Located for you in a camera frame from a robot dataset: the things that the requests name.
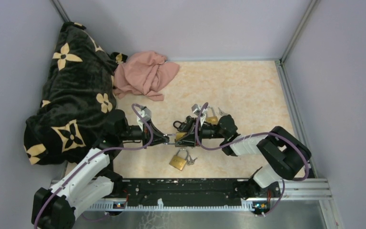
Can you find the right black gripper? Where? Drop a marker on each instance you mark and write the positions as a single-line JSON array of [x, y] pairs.
[[186, 142]]

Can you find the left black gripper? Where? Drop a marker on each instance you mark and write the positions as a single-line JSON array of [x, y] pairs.
[[159, 140]]

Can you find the black Kaijing padlock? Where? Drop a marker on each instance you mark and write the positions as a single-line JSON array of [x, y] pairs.
[[184, 126]]

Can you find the long-shackle brass padlock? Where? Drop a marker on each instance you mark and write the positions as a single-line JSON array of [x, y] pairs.
[[211, 116]]

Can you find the silver keys of brass padlock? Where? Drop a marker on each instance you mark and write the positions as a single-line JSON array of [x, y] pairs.
[[222, 113]]

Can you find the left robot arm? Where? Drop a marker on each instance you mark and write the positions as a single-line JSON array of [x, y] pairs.
[[61, 205]]

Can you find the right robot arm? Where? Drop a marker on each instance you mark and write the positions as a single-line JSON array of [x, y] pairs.
[[285, 154]]

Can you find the pink crumpled cloth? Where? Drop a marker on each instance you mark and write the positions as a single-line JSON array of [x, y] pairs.
[[144, 73]]

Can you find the black floral plush blanket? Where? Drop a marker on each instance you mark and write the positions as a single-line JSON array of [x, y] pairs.
[[76, 99]]

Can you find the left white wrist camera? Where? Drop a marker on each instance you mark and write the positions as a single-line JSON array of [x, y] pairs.
[[143, 117]]

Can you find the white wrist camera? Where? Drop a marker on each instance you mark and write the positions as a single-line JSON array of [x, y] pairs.
[[196, 108], [143, 117]]

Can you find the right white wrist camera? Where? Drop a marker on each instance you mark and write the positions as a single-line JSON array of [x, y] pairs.
[[196, 108]]

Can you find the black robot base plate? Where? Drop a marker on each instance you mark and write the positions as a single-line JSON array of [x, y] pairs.
[[191, 192]]

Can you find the aluminium frame rail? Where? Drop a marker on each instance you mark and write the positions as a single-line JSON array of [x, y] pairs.
[[307, 190]]

